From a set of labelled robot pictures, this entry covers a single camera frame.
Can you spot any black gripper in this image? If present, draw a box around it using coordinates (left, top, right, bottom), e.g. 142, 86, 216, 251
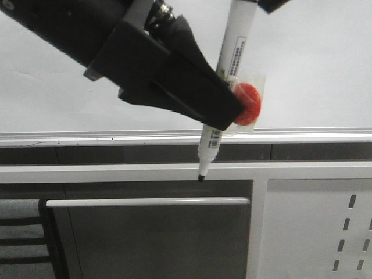
1, 1, 175, 90

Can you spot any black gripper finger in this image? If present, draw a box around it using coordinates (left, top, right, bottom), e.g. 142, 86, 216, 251
119, 16, 244, 130
258, 0, 290, 13

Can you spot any white whiteboard marker pen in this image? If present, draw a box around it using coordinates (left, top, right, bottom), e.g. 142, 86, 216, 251
198, 1, 258, 182

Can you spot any red round magnet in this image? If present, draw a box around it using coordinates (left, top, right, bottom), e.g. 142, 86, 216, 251
223, 74, 266, 137

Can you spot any white whiteboard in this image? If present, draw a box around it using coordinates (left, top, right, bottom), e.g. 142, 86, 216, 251
1, 1, 371, 133

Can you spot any white perforated side panel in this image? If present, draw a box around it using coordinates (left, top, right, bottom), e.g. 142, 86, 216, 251
259, 179, 371, 278

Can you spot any aluminium whiteboard tray rail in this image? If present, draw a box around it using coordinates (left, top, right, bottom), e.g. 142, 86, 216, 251
1, 127, 371, 148

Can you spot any white metal rack frame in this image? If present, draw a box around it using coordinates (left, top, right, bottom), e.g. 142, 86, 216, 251
0, 161, 372, 279

